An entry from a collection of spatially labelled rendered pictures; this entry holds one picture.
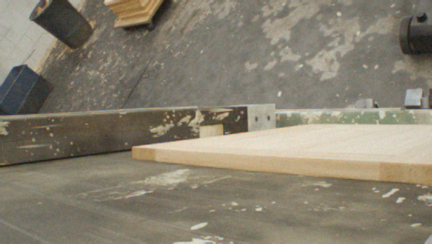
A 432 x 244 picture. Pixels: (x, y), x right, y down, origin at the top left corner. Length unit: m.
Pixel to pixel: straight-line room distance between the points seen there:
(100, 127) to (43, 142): 0.11
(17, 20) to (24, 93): 1.44
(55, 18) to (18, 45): 1.14
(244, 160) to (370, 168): 0.15
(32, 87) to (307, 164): 4.64
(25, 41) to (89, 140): 5.39
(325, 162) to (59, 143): 0.43
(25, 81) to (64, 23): 0.82
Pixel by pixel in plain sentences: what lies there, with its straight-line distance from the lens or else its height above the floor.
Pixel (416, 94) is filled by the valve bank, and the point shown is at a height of 0.76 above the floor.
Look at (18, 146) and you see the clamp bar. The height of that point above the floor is 1.47.
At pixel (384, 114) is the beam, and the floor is 0.90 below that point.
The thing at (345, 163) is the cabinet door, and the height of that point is 1.35.
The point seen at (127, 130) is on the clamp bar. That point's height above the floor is 1.30.
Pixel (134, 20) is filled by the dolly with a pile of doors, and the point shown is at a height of 0.13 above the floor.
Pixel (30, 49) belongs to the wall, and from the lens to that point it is 6.10.
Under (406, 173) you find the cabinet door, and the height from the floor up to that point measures 1.35.
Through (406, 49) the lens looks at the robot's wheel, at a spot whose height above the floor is 0.11.
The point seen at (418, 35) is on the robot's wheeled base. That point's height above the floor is 0.17.
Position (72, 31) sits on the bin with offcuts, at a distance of 5.15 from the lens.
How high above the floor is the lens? 1.70
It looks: 40 degrees down
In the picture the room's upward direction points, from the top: 47 degrees counter-clockwise
